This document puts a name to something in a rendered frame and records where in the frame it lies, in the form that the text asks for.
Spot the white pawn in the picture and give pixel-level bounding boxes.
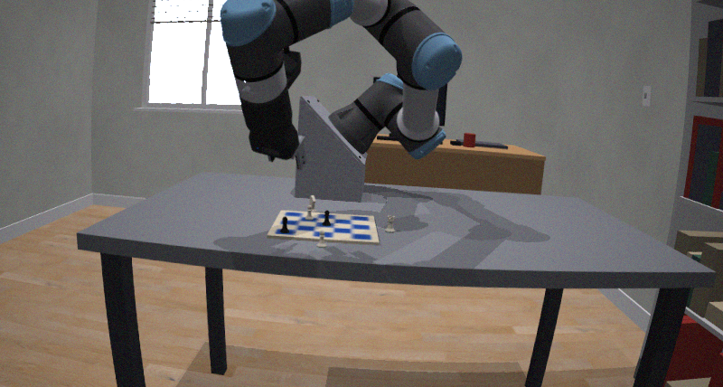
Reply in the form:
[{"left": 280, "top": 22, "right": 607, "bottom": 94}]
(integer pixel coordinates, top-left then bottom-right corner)
[
  {"left": 316, "top": 231, "right": 326, "bottom": 248},
  {"left": 305, "top": 205, "right": 314, "bottom": 221}
]

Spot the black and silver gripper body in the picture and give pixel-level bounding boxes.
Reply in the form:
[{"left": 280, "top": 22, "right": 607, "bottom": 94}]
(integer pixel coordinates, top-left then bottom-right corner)
[{"left": 233, "top": 46, "right": 302, "bottom": 160}]

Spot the blue and cream chessboard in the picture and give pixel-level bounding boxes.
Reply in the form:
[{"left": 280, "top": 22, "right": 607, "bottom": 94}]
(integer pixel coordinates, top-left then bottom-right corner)
[{"left": 267, "top": 210, "right": 379, "bottom": 245}]

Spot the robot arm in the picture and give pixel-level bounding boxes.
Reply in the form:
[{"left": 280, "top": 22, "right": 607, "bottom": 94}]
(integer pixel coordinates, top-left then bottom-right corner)
[{"left": 220, "top": 0, "right": 462, "bottom": 159}]

